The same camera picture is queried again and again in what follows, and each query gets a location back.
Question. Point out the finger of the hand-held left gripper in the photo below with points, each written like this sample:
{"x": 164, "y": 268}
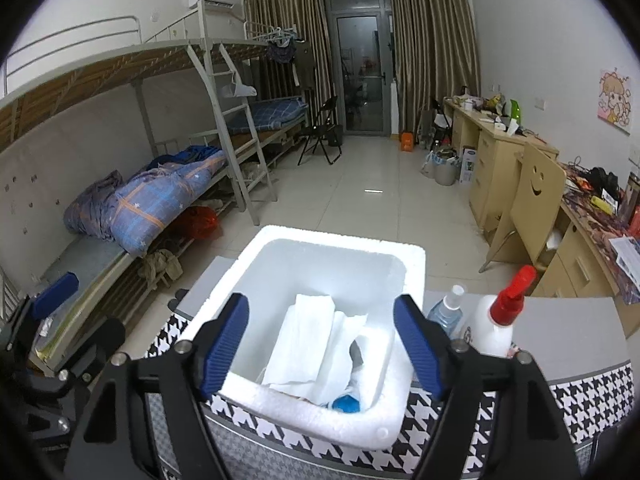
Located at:
{"x": 55, "y": 292}
{"x": 97, "y": 337}

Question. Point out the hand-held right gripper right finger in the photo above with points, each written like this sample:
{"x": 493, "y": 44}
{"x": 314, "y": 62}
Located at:
{"x": 415, "y": 345}

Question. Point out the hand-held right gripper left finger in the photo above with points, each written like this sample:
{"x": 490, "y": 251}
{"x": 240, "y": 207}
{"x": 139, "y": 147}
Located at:
{"x": 225, "y": 345}

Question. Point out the white foam box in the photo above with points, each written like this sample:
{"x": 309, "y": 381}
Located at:
{"x": 350, "y": 270}

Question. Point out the small clear spray bottle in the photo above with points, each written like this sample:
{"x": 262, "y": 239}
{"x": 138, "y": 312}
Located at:
{"x": 447, "y": 312}

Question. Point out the red pump bottle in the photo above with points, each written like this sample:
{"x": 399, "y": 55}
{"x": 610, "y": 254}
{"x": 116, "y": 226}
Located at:
{"x": 492, "y": 320}

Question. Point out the white tissue sheets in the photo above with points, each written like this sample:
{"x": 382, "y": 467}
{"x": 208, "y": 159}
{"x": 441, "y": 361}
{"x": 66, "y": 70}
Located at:
{"x": 310, "y": 345}

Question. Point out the beige cloth under bed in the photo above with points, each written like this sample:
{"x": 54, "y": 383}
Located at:
{"x": 160, "y": 267}

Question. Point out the red plastic bag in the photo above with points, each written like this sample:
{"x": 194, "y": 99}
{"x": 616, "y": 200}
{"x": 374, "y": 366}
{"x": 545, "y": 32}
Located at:
{"x": 202, "y": 222}

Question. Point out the houndstooth table cloth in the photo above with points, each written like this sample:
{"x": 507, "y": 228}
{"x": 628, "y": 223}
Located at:
{"x": 575, "y": 400}

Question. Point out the grey bucket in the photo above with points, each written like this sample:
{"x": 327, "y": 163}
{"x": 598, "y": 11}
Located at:
{"x": 445, "y": 170}

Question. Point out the blue white cardboard box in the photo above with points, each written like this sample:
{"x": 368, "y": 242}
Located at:
{"x": 468, "y": 165}

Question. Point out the wooden desk with patterned mat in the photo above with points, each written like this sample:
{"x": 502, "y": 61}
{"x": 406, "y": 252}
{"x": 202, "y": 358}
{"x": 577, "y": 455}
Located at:
{"x": 585, "y": 260}

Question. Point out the cluttered wooden desk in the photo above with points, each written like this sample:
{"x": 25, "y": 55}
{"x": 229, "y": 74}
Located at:
{"x": 490, "y": 160}

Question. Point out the wooden smiley chair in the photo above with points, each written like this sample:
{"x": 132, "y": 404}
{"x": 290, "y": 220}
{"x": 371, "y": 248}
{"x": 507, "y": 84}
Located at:
{"x": 535, "y": 185}

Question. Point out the orange container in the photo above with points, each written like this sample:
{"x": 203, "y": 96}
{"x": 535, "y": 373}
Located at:
{"x": 407, "y": 141}

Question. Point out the folded dark chair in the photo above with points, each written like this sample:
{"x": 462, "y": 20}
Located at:
{"x": 441, "y": 122}

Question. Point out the printed papers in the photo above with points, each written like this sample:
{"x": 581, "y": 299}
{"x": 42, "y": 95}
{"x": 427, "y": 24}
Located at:
{"x": 627, "y": 260}

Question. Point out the black folding chair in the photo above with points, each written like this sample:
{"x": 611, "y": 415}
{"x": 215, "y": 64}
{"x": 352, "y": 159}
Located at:
{"x": 322, "y": 130}

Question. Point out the yellow tube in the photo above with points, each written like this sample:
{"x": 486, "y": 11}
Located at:
{"x": 601, "y": 203}

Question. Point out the white metal bunk bed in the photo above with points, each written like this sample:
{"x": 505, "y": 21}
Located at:
{"x": 125, "y": 65}

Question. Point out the black bag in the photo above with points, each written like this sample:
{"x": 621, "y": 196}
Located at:
{"x": 602, "y": 179}

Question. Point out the green bottle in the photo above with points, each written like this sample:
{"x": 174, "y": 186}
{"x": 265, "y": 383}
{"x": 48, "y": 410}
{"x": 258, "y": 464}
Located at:
{"x": 514, "y": 110}

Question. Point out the white plastic bag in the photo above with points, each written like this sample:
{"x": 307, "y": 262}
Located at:
{"x": 240, "y": 90}

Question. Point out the glass balcony door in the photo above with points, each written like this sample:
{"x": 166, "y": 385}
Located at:
{"x": 360, "y": 70}

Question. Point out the hanging dark clothes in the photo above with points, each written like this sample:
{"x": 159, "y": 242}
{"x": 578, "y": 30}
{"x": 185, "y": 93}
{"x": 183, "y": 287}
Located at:
{"x": 285, "y": 52}

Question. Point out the brown curtain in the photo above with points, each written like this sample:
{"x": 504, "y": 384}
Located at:
{"x": 280, "y": 35}
{"x": 435, "y": 35}

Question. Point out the cartoon wall poster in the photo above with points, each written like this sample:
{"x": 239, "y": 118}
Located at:
{"x": 616, "y": 102}

